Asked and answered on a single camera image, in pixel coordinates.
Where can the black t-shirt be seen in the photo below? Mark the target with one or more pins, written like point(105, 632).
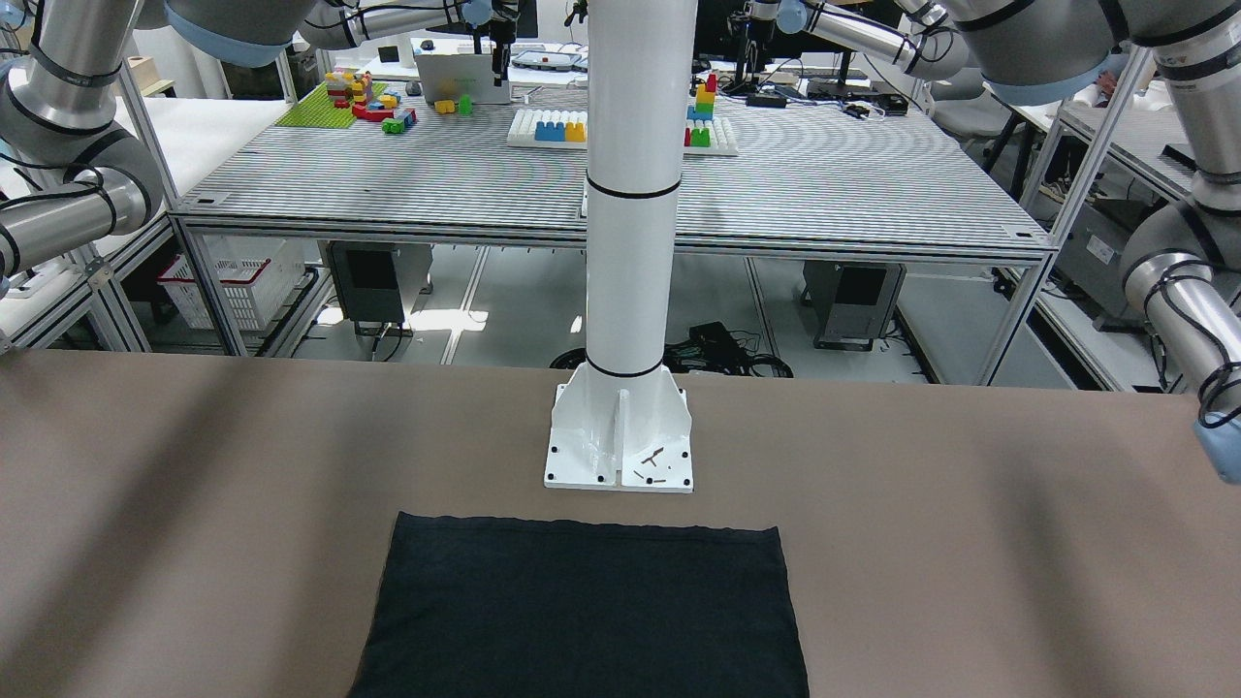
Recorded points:
point(494, 607)

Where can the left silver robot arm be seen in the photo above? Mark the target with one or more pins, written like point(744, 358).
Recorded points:
point(1180, 268)

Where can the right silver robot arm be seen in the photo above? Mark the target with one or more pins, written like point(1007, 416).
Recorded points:
point(59, 114)

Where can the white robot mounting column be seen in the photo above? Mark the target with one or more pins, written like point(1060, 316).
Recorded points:
point(621, 422)

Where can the grey computer tower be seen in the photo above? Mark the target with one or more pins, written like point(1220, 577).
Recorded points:
point(852, 302)

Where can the white building block tray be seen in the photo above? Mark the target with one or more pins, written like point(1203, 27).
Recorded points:
point(704, 135)

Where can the black computer tower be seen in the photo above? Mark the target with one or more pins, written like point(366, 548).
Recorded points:
point(378, 284)

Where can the white box on table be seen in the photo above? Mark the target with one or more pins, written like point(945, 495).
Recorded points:
point(451, 76)

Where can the white plastic basket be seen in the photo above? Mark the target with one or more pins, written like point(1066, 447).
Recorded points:
point(256, 276)

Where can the green building block baseplate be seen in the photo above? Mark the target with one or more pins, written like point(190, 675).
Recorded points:
point(341, 100)

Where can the striped aluminium frame table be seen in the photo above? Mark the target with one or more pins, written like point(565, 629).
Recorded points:
point(809, 182)

